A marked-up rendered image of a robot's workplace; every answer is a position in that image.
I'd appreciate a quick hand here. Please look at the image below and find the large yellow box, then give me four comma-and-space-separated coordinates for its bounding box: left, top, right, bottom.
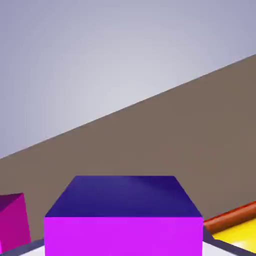
203, 200, 256, 254

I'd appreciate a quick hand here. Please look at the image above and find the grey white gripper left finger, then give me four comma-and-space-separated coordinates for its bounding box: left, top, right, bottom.
0, 238, 45, 256

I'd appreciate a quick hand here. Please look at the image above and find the small magenta cube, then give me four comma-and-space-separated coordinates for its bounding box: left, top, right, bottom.
0, 192, 32, 254

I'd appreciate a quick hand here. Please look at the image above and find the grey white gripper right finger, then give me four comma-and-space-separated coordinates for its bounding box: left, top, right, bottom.
202, 225, 256, 256

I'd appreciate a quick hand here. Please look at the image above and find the small purple cube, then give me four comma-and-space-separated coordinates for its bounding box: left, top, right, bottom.
43, 175, 204, 256

